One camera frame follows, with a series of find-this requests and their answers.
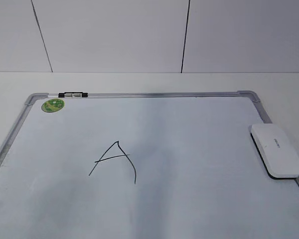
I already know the white whiteboard eraser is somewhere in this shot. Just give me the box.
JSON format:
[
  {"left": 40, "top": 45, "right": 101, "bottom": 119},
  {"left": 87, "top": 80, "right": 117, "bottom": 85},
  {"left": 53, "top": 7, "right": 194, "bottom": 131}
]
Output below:
[{"left": 251, "top": 123, "right": 299, "bottom": 179}]

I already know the black silver hanging clip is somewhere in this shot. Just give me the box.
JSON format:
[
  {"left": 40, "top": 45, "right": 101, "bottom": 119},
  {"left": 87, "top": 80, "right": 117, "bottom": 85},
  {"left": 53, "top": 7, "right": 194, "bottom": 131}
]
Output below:
[{"left": 58, "top": 92, "right": 88, "bottom": 98}]

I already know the round green sticker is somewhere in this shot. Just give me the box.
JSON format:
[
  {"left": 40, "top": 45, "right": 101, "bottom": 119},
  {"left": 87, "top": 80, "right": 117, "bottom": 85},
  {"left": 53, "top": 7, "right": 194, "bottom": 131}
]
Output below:
[{"left": 41, "top": 99, "right": 65, "bottom": 113}]

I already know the white whiteboard with aluminium frame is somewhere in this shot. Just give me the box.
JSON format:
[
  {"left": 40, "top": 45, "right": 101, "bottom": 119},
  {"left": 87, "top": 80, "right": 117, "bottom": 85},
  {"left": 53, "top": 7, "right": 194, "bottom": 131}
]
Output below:
[{"left": 0, "top": 91, "right": 299, "bottom": 239}]

